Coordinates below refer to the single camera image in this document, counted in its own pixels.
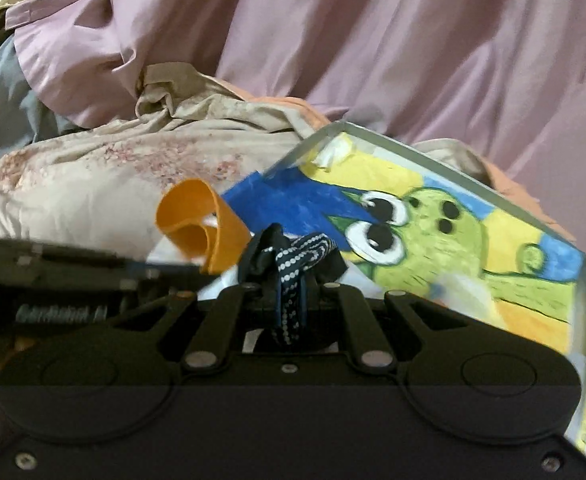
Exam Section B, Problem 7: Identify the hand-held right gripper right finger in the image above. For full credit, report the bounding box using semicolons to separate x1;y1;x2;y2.
315;282;470;374

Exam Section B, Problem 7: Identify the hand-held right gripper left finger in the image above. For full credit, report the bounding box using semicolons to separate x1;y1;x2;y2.
116;282;274;373

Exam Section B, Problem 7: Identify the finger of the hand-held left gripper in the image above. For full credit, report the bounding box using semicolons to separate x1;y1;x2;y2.
0;239;200;282

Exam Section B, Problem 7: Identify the dark navy garment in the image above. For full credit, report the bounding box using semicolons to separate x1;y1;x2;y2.
238;225;346;346

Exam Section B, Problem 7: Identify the box with frog drawing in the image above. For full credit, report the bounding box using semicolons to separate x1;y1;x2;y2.
218;121;586;361

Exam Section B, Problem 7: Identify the orange felt piece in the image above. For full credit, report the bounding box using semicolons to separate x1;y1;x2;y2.
155;179;251;276

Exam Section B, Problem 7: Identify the beige speckled quilt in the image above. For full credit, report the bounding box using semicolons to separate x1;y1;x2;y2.
0;62;334;266

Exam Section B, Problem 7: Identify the pink satin curtain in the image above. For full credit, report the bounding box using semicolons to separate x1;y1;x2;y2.
6;0;586;201

